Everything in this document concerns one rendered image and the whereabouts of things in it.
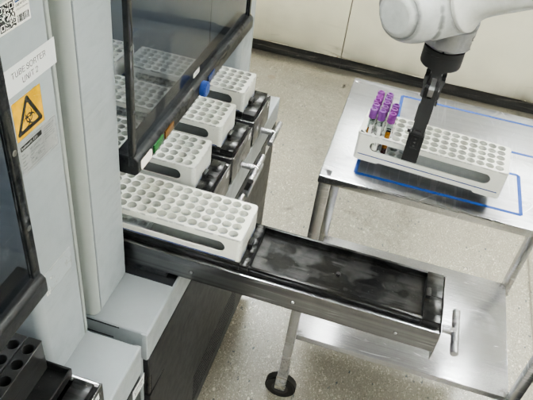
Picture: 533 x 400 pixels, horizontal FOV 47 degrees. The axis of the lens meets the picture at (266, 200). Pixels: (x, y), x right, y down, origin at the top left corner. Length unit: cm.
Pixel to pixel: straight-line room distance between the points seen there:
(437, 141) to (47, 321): 81
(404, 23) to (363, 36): 241
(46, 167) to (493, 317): 140
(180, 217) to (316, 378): 99
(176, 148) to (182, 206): 18
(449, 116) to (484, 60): 179
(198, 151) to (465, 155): 52
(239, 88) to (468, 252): 134
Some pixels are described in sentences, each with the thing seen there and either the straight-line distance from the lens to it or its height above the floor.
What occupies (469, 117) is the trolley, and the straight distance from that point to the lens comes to 159.
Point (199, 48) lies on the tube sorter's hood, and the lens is 116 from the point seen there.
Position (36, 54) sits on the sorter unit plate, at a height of 125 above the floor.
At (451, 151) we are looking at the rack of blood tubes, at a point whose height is 91.
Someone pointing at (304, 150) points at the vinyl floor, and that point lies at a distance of 277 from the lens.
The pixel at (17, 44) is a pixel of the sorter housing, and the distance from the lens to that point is 68.
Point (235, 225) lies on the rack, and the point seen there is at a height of 86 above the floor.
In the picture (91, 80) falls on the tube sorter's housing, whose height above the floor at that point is 116.
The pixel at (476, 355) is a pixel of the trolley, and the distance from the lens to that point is 177.
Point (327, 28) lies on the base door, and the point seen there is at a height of 23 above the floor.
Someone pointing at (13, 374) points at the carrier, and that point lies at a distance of 86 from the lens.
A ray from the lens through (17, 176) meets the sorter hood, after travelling 69.
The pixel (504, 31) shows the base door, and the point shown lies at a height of 42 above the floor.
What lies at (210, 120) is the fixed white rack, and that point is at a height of 86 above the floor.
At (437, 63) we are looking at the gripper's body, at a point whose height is 109.
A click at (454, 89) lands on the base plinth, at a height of 4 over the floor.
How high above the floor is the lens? 157
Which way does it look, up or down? 40 degrees down
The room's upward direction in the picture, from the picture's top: 8 degrees clockwise
